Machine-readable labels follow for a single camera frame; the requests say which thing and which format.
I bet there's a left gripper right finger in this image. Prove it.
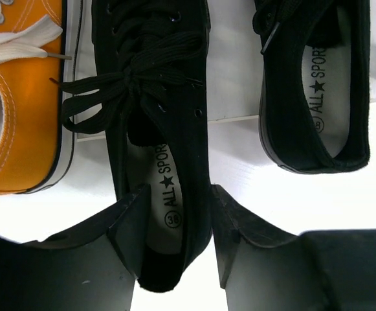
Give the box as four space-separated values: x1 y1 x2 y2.
212 185 376 310

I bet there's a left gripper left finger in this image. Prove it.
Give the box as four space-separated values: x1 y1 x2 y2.
0 185 151 310

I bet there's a black sneaker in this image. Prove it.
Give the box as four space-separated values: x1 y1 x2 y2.
60 1 212 293
253 1 370 174

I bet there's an orange sneaker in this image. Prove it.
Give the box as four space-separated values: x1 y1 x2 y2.
0 1 83 195

